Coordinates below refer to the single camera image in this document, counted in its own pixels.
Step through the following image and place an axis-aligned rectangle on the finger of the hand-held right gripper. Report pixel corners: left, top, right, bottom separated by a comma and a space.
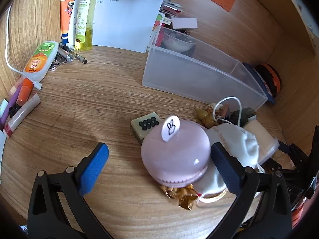
278, 141, 311, 166
265, 158, 312, 180

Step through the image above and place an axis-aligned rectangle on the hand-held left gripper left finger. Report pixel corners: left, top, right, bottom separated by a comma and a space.
27, 142, 112, 239

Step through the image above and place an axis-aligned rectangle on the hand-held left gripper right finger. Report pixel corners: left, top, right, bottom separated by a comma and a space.
210, 142, 292, 239

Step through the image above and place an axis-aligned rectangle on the pink macaron case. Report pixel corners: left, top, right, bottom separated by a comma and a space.
140, 116, 211, 188

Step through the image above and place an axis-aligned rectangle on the dark green bottle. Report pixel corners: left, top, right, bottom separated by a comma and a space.
229, 107, 257, 126

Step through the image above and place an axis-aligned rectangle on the clear plastic box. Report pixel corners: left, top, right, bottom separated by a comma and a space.
142, 26, 269, 111

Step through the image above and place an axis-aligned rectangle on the wooden desktop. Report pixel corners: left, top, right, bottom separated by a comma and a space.
0, 0, 289, 239

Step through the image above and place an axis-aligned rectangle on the orange cloth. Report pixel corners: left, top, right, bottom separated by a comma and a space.
290, 197, 308, 229

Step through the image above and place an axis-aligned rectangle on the gold foil wrapper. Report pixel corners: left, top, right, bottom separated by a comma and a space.
159, 184, 200, 211

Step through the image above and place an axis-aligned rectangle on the olive figurine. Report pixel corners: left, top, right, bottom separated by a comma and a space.
194, 103, 225, 127

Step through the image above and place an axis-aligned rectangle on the blue pencil case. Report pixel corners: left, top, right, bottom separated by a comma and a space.
243, 62, 276, 105

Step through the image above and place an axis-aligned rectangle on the green mahjong tile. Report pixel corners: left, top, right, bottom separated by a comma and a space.
130, 113, 161, 145

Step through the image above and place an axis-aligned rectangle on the black orange zip case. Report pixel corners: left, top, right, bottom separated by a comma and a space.
255, 63, 283, 97

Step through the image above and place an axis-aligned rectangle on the grey tube red cap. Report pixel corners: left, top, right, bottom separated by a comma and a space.
3, 93, 41, 138

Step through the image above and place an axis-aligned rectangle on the orange marker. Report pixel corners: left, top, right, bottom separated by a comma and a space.
15, 78, 34, 105

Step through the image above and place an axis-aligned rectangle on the purple pen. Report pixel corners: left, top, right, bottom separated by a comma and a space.
0, 90, 22, 127

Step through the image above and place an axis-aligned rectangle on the pink eraser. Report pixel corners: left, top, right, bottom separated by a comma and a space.
9, 77, 24, 97

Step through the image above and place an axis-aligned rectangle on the clear pen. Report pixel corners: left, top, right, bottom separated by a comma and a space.
58, 42, 88, 64

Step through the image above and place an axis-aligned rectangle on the silver metal clip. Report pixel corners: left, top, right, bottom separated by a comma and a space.
50, 46, 73, 71

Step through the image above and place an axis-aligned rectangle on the green orange repellent bottle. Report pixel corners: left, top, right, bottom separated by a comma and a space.
22, 40, 59, 83

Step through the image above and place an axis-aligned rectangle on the white bowl of trinkets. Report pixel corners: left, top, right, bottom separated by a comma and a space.
162, 33, 196, 54

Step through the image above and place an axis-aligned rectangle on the yellow liquid bottle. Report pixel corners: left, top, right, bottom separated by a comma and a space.
75, 0, 96, 51

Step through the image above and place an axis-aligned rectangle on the white paper sheet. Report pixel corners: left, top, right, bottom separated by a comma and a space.
92, 0, 165, 53

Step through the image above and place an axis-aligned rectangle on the small white box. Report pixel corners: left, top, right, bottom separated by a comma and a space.
172, 17, 198, 29

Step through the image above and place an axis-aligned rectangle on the orange white sunscreen tube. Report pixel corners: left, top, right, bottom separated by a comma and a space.
60, 0, 76, 44

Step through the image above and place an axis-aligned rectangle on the stack of booklets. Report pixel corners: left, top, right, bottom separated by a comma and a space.
153, 0, 183, 31

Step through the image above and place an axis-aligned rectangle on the white drawstring pouch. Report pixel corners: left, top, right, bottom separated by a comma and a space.
194, 123, 266, 203

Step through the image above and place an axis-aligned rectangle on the white string loop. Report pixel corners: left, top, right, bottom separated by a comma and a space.
214, 96, 243, 126

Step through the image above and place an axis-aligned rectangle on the white cable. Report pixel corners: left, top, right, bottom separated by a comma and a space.
5, 5, 43, 90

